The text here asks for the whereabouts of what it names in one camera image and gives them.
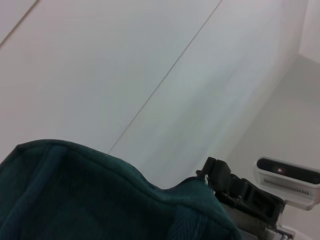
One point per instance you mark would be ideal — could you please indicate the dark teal insulated lunch bag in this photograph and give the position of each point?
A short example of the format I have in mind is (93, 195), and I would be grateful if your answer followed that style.
(100, 200)

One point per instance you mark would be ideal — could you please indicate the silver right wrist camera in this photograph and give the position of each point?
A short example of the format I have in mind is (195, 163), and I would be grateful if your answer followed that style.
(287, 182)

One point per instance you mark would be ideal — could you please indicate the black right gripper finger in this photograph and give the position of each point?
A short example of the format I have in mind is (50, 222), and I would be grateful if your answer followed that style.
(210, 172)
(250, 197)

